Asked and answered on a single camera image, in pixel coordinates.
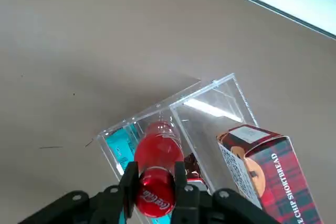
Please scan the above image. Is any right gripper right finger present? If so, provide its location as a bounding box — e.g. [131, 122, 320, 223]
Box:
[170, 161, 279, 224]

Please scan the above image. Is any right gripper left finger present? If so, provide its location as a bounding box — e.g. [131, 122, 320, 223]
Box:
[18, 161, 140, 224]

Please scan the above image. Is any red Coca-Cola aluminium bottle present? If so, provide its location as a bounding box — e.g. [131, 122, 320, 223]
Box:
[133, 120, 186, 218]

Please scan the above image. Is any clear acrylic shelf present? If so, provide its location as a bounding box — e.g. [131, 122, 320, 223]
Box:
[97, 73, 260, 224]

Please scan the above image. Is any red tartan shortbread box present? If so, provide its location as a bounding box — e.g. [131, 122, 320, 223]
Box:
[216, 124, 324, 224]

